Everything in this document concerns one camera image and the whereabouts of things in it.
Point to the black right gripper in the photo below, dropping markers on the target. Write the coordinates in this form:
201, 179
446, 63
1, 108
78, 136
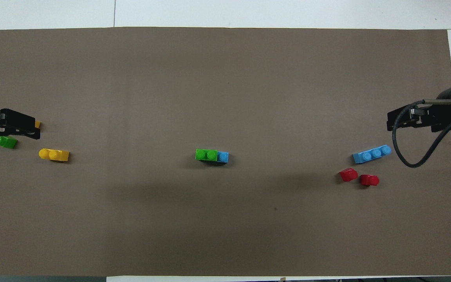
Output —
441, 115

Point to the green two-stud toy brick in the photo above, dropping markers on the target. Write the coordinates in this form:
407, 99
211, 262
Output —
206, 155
7, 143

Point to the brown paper table mat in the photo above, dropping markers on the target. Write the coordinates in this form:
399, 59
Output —
225, 219

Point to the red single-stud toy brick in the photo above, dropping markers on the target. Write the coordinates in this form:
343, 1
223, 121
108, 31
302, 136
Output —
348, 175
369, 180

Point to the blue three-stud toy brick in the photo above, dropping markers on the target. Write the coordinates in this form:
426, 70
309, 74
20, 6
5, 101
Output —
371, 154
223, 157

